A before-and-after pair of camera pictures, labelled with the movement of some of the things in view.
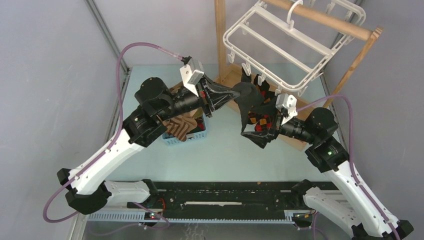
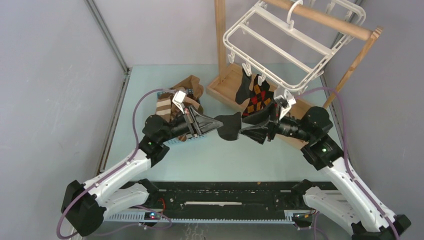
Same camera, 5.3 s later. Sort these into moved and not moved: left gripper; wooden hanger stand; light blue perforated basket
Moved: left gripper
Not moved: wooden hanger stand; light blue perforated basket
